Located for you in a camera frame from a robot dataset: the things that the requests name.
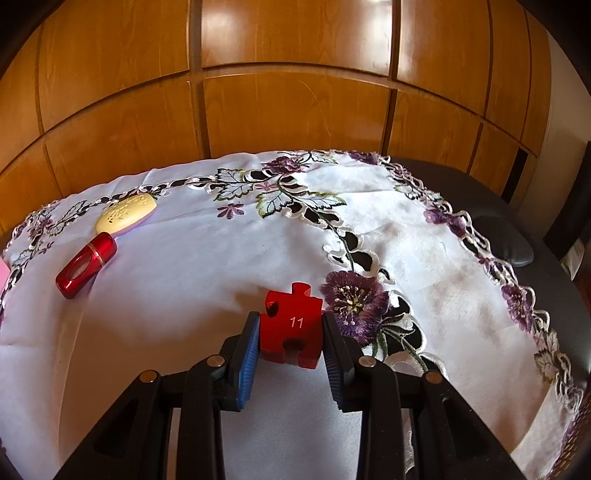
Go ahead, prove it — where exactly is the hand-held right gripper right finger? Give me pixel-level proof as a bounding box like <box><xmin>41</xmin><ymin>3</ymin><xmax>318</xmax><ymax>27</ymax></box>
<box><xmin>322</xmin><ymin>313</ymin><xmax>527</xmax><ymax>480</ymax></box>

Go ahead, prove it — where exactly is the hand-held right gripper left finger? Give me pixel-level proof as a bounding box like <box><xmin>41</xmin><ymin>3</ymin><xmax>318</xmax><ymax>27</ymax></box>
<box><xmin>53</xmin><ymin>311</ymin><xmax>262</xmax><ymax>480</ymax></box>

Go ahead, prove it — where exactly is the red wooden puzzle block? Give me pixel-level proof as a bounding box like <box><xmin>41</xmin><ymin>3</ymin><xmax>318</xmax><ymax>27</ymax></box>
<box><xmin>257</xmin><ymin>281</ymin><xmax>324</xmax><ymax>370</ymax></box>

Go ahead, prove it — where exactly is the white embroidered floral tablecloth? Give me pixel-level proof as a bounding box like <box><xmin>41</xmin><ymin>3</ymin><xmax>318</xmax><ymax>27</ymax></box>
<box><xmin>0</xmin><ymin>148</ymin><xmax>587</xmax><ymax>480</ymax></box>

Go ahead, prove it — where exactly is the red glossy tube case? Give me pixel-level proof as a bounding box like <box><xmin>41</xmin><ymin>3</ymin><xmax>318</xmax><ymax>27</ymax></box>
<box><xmin>55</xmin><ymin>232</ymin><xmax>118</xmax><ymax>300</ymax></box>

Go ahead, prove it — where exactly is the cream oval case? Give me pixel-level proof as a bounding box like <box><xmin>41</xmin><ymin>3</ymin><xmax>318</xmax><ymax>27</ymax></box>
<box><xmin>95</xmin><ymin>192</ymin><xmax>157</xmax><ymax>236</ymax></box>

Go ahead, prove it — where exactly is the black leather chair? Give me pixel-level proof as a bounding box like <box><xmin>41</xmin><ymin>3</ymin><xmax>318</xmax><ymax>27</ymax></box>
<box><xmin>383</xmin><ymin>156</ymin><xmax>591</xmax><ymax>398</ymax></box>

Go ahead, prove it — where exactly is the wooden panel wardrobe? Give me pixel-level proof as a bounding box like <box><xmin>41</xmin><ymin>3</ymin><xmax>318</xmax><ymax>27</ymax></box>
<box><xmin>0</xmin><ymin>0</ymin><xmax>555</xmax><ymax>241</ymax></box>

